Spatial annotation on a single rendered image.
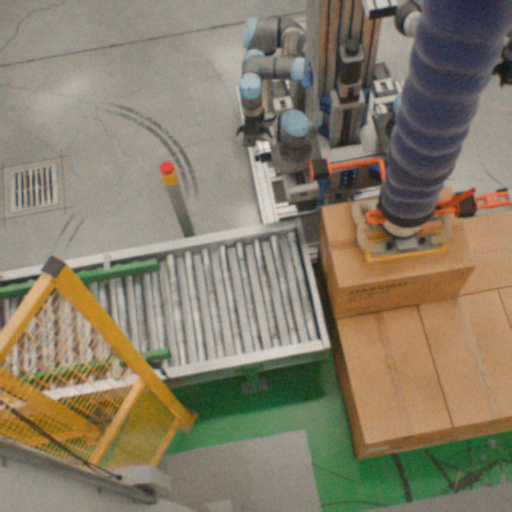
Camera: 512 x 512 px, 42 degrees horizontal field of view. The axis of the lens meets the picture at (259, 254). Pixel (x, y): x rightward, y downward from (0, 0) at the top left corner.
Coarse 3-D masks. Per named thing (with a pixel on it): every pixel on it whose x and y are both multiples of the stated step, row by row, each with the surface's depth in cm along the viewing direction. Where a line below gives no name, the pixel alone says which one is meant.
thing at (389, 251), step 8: (424, 232) 277; (432, 232) 277; (368, 240) 277; (376, 240) 277; (384, 240) 276; (392, 240) 276; (416, 240) 275; (424, 240) 272; (384, 248) 274; (392, 248) 274; (416, 248) 274; (424, 248) 273; (432, 248) 273; (440, 248) 274; (368, 256) 274; (376, 256) 273; (384, 256) 273; (392, 256) 273; (400, 256) 273; (408, 256) 274; (416, 256) 274
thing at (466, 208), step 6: (456, 192) 269; (462, 192) 269; (468, 198) 268; (474, 198) 267; (456, 204) 266; (462, 204) 267; (468, 204) 267; (474, 204) 267; (456, 210) 267; (462, 210) 266; (468, 210) 265; (474, 210) 265; (456, 216) 269; (462, 216) 268; (468, 216) 268; (474, 216) 269
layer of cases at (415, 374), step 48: (480, 240) 331; (480, 288) 321; (336, 336) 329; (384, 336) 314; (432, 336) 312; (480, 336) 311; (384, 384) 304; (432, 384) 303; (480, 384) 302; (384, 432) 296; (432, 432) 297; (480, 432) 330
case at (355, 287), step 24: (336, 216) 296; (336, 240) 292; (456, 240) 288; (336, 264) 287; (360, 264) 286; (384, 264) 286; (408, 264) 285; (432, 264) 284; (456, 264) 284; (336, 288) 291; (360, 288) 287; (384, 288) 292; (408, 288) 296; (432, 288) 301; (456, 288) 306; (336, 312) 312; (360, 312) 317
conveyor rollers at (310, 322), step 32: (192, 256) 338; (224, 256) 335; (256, 256) 334; (160, 288) 331; (192, 288) 329; (224, 288) 329; (288, 288) 327; (0, 320) 329; (32, 320) 326; (64, 320) 326; (128, 320) 326; (160, 320) 323; (192, 320) 323; (256, 320) 320; (288, 320) 319; (224, 352) 315; (32, 384) 313
